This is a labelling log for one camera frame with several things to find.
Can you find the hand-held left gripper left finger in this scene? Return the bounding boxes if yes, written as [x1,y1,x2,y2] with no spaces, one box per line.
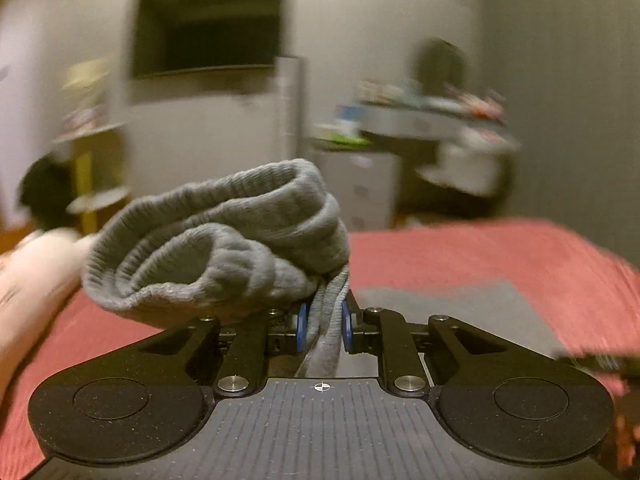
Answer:
[137,302,309,397]

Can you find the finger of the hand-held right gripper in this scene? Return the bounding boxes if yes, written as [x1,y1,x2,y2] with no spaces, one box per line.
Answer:
[555,353,640,377]

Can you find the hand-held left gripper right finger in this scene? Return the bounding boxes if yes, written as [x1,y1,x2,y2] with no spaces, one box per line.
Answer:
[341,294,566,396]

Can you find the grey pants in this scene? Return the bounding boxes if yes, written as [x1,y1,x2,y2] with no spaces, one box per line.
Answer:
[82,159,568,379]

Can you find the person's right hand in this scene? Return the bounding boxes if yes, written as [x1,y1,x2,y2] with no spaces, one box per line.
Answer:
[615,402,640,471]

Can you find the grey cabinet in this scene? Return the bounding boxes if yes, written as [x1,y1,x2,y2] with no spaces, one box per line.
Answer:
[312,137,403,231]

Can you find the pink ribbed bedspread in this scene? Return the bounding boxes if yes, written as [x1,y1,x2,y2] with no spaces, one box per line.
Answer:
[0,217,640,480]

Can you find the green items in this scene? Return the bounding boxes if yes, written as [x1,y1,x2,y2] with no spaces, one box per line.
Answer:
[320,127,372,144]

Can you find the white upholstered chair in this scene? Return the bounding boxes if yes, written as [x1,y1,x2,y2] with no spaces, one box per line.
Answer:
[415,130,518,201]

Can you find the white and blue container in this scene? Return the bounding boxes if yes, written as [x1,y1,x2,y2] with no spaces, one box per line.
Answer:
[335,104,363,133]

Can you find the grey dressing table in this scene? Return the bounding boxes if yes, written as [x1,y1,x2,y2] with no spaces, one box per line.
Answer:
[357,100,521,161]

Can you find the yellow side table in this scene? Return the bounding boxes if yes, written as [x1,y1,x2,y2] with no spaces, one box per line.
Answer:
[52,120,133,235]

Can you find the pink plush pillow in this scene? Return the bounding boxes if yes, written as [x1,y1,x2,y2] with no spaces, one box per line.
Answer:
[0,227,98,396]

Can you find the round mirror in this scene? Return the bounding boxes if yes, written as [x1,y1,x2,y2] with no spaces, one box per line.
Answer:
[412,37,473,97]

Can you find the black bag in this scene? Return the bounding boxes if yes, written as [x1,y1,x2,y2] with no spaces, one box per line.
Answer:
[17,155,83,231]

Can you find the floral box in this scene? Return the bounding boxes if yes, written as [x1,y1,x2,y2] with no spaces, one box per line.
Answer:
[62,57,113,128]

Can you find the wall television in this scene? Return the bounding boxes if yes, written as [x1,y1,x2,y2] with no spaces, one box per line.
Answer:
[127,0,286,81]

